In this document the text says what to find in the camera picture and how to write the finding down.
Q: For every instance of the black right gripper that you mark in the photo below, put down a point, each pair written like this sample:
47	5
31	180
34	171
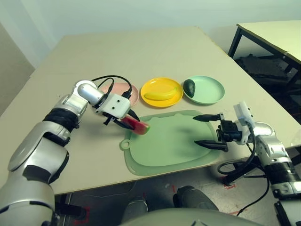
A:
230	131

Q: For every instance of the mint green plate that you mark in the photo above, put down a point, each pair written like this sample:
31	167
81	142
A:
209	91

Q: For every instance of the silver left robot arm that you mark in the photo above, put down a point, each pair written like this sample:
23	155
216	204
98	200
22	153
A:
42	150

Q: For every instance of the dark green avocado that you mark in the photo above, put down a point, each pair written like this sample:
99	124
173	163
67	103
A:
190	88

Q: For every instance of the yellow plate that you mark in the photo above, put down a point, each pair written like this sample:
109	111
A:
155	86

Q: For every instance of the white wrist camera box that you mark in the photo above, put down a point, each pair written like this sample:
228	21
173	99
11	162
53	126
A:
115	106
244	115

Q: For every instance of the green cutting mat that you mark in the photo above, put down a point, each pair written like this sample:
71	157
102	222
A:
169	150

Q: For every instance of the pink plate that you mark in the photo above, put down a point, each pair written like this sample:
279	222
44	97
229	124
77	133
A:
132	94

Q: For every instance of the grey robot torso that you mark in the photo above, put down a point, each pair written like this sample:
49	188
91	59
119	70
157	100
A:
188	219

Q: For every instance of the yellow toy banana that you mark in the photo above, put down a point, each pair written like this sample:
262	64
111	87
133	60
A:
162	94

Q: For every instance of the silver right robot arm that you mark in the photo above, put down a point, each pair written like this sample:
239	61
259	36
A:
275	153

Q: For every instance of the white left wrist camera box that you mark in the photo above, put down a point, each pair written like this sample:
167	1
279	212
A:
115	106

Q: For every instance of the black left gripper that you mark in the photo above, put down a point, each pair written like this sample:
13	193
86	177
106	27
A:
110	118

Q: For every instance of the red watermelon slice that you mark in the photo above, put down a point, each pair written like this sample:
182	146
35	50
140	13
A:
138	128

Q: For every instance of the grey robot right leg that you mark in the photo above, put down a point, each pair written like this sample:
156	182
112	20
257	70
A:
195	197

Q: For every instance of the beige side table black frame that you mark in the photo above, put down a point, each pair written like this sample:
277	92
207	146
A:
275	33

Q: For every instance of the black table foot bar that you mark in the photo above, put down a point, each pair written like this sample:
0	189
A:
70	209
237	177

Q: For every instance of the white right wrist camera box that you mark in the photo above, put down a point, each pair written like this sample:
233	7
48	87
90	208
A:
244	115

